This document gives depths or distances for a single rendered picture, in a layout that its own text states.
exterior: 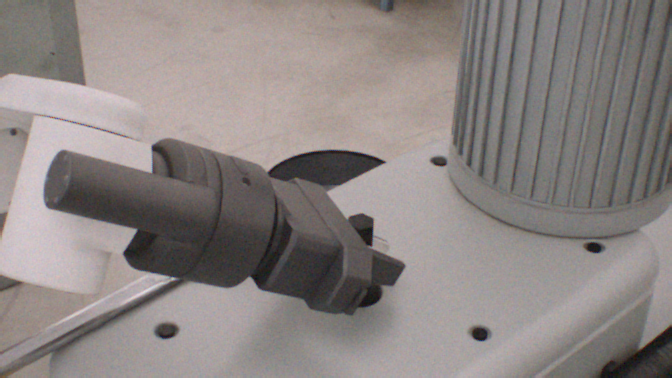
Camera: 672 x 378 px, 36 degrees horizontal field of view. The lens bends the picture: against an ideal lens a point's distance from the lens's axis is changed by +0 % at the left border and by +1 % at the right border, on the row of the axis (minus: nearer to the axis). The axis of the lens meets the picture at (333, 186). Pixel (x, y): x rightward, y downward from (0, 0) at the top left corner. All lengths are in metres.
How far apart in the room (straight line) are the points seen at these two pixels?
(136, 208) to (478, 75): 0.35
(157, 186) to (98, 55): 4.80
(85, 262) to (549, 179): 0.39
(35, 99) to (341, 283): 0.23
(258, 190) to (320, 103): 4.21
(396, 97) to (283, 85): 0.56
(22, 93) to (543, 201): 0.42
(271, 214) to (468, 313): 0.19
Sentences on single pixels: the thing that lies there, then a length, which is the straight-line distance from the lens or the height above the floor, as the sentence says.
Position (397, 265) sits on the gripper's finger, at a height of 1.92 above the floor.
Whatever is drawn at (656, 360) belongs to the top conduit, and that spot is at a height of 1.81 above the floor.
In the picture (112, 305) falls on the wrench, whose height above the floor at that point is 1.90.
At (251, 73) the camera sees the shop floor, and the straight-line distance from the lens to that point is 5.13.
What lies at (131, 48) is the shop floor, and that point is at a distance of 5.43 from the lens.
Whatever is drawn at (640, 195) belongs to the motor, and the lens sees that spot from 0.87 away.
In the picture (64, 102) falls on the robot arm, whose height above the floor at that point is 2.10.
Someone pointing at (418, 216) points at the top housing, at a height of 1.89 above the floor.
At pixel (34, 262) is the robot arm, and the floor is 2.02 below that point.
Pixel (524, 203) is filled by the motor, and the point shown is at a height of 1.92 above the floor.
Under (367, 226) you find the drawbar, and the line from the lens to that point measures 0.74.
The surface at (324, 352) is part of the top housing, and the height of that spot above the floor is 1.89.
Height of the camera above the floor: 2.39
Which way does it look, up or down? 34 degrees down
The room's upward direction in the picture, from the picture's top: 1 degrees clockwise
